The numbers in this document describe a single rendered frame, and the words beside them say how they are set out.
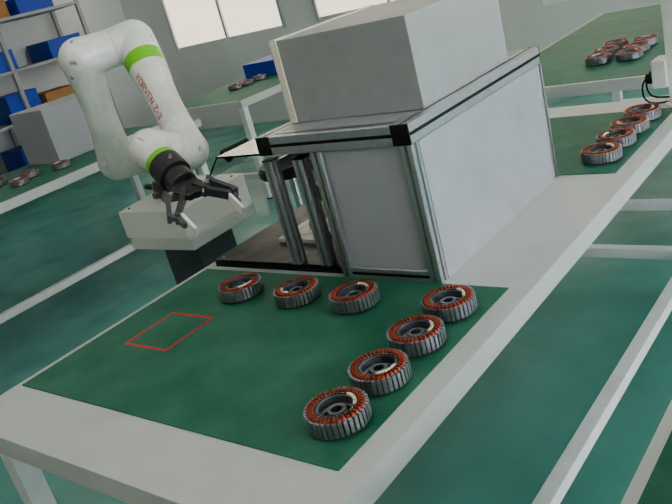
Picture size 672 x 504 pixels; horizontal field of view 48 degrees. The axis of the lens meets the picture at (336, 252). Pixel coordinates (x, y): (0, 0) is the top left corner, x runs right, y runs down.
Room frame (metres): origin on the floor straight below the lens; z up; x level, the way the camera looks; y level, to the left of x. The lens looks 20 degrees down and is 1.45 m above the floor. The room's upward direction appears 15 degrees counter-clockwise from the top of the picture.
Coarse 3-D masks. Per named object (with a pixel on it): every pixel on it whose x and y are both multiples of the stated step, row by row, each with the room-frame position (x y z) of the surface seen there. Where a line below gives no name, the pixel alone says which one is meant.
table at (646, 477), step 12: (660, 432) 0.86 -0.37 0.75; (660, 444) 0.84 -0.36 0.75; (648, 456) 0.82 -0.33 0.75; (660, 456) 0.82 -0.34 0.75; (648, 468) 0.80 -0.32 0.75; (660, 468) 0.79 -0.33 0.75; (636, 480) 0.79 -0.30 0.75; (648, 480) 0.78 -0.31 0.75; (660, 480) 0.77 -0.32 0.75; (636, 492) 0.77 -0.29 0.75; (648, 492) 0.76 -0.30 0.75; (660, 492) 0.75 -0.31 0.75
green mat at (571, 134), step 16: (560, 128) 2.50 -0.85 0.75; (576, 128) 2.44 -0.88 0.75; (592, 128) 2.39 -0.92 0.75; (608, 128) 2.35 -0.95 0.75; (656, 128) 2.21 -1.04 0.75; (560, 144) 2.32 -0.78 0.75; (576, 144) 2.27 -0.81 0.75; (640, 144) 2.10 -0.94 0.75; (560, 160) 2.16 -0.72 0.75; (576, 160) 2.12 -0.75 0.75; (624, 160) 2.00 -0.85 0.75
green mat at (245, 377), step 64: (128, 320) 1.82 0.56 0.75; (192, 320) 1.71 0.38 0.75; (256, 320) 1.60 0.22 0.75; (320, 320) 1.51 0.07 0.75; (384, 320) 1.43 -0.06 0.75; (64, 384) 1.54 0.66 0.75; (128, 384) 1.46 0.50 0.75; (192, 384) 1.38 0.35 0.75; (256, 384) 1.31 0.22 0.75; (320, 384) 1.24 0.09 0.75; (256, 448) 1.09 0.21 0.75; (320, 448) 1.04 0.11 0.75
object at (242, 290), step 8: (248, 272) 1.83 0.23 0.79; (232, 280) 1.81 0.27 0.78; (240, 280) 1.82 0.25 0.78; (248, 280) 1.81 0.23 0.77; (256, 280) 1.77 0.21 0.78; (224, 288) 1.76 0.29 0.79; (232, 288) 1.76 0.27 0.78; (240, 288) 1.75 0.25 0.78; (248, 288) 1.74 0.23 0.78; (256, 288) 1.75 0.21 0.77; (224, 296) 1.75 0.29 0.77; (232, 296) 1.73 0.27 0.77; (240, 296) 1.73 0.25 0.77; (248, 296) 1.73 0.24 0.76
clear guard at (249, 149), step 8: (248, 144) 2.04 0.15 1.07; (232, 152) 1.99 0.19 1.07; (240, 152) 1.96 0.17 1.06; (248, 152) 1.94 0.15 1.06; (256, 152) 1.91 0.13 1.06; (216, 160) 1.99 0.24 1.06; (224, 160) 2.03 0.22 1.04; (232, 160) 2.07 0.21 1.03; (240, 160) 2.11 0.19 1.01; (216, 168) 2.02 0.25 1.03; (224, 168) 2.06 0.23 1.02
